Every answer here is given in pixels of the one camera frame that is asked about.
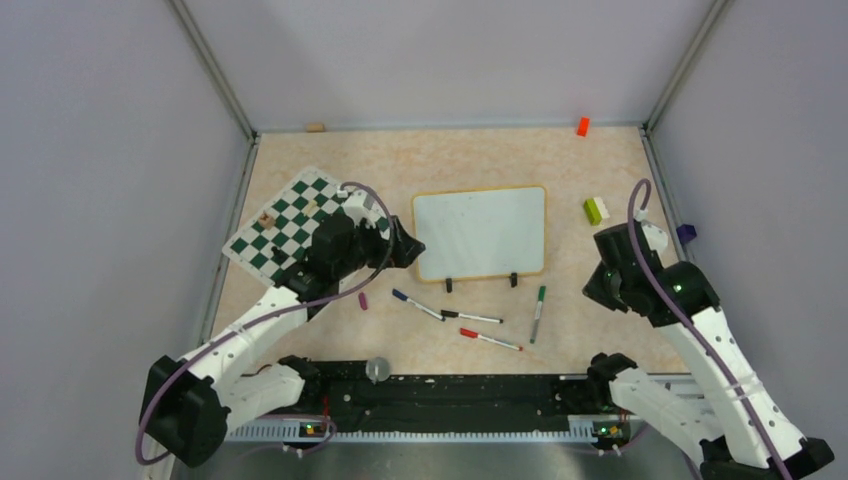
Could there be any green white chess mat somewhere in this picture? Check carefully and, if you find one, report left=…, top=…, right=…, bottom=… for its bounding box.
left=222, top=167, right=395, bottom=303

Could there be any yellow-framed whiteboard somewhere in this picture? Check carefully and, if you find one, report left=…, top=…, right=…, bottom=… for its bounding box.
left=411, top=185, right=547, bottom=283

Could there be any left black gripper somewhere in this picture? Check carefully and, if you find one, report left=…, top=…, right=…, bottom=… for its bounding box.
left=334, top=215, right=424, bottom=279

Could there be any purple toy block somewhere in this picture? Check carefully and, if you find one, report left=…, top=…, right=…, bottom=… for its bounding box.
left=676, top=224, right=698, bottom=245

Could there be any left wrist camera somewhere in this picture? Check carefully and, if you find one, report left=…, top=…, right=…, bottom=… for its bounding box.
left=342, top=190, right=375, bottom=228

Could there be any green white toy block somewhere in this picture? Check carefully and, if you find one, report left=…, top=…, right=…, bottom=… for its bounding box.
left=583, top=197, right=610, bottom=226

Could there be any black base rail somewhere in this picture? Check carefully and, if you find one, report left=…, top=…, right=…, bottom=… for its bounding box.
left=274, top=360, right=616, bottom=434

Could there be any wooden cube chess piece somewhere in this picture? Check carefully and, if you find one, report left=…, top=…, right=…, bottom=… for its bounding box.
left=257, top=212, right=276, bottom=230

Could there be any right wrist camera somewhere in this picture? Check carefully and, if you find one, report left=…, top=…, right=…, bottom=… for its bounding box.
left=640, top=220, right=670, bottom=255

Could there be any black capped marker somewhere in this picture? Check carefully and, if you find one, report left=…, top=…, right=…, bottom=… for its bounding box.
left=439, top=310, right=504, bottom=325

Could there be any blue capped marker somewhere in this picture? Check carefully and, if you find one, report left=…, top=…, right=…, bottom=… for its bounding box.
left=392, top=289, right=445, bottom=322

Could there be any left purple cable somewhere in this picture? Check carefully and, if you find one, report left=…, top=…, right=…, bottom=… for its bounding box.
left=134, top=181, right=397, bottom=467

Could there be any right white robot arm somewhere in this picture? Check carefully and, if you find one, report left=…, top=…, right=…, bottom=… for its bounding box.
left=583, top=222, right=835, bottom=479

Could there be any green capped marker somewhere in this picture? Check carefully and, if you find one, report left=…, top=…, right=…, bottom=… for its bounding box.
left=529, top=285, right=547, bottom=344

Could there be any red capped marker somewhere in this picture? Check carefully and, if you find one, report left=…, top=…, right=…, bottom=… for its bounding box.
left=459, top=328, right=524, bottom=351

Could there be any orange toy block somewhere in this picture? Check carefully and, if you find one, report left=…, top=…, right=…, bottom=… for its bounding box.
left=576, top=117, right=591, bottom=137

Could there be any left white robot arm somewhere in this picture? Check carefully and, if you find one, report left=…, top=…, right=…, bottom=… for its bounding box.
left=135, top=212, right=426, bottom=467

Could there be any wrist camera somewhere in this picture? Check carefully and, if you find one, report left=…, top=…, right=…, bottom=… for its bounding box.
left=640, top=220, right=670, bottom=255
left=342, top=190, right=375, bottom=228

